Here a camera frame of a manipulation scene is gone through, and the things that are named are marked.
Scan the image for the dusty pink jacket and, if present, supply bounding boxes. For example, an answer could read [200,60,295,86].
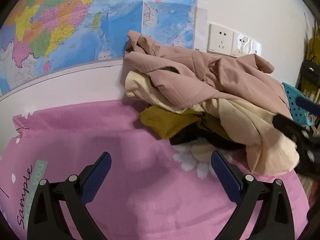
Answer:
[124,30,290,117]

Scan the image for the yellow hanging clothes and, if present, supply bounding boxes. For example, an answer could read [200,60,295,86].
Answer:
[306,36,320,65]

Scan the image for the cream beige garment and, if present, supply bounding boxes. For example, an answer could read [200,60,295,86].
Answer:
[125,71,299,176]

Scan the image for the blue perforated plastic basket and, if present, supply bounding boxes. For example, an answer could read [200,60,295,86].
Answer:
[281,82,316,126]

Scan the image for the black garment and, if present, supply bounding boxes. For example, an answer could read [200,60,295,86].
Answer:
[169,125,245,151]

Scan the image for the black handbag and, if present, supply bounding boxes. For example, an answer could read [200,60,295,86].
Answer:
[297,60,319,92]

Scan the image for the pink printed bed sheet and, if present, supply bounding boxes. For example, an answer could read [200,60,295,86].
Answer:
[0,99,312,240]

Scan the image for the mustard yellow garment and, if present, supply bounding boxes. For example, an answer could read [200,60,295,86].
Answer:
[139,106,203,139]

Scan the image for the white wall socket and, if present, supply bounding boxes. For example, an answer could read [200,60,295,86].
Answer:
[207,23,234,56]

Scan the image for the colourful wall map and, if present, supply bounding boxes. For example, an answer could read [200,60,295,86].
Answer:
[1,0,196,94]

